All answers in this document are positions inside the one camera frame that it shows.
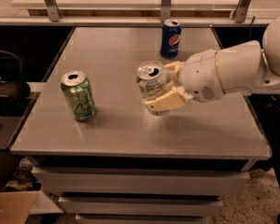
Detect blue Pepsi can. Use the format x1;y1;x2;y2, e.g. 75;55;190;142
161;19;181;59

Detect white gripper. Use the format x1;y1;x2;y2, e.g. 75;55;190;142
143;49;225;112

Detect cardboard box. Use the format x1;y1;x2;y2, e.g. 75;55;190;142
0;191;39;224

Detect grey drawer cabinet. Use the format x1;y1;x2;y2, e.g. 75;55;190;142
12;27;271;224

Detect metal railing frame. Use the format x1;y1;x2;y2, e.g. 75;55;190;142
0;0;280;27

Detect silver 7up can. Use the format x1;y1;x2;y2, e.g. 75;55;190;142
136;61;169;104

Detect green La Croix can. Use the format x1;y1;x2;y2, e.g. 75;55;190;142
61;70;95;121

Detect black cable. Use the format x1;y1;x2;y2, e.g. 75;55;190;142
246;15;257;39

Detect black office chair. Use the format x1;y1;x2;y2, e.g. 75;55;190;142
0;50;31;117

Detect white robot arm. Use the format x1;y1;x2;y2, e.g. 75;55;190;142
142;16;280;112

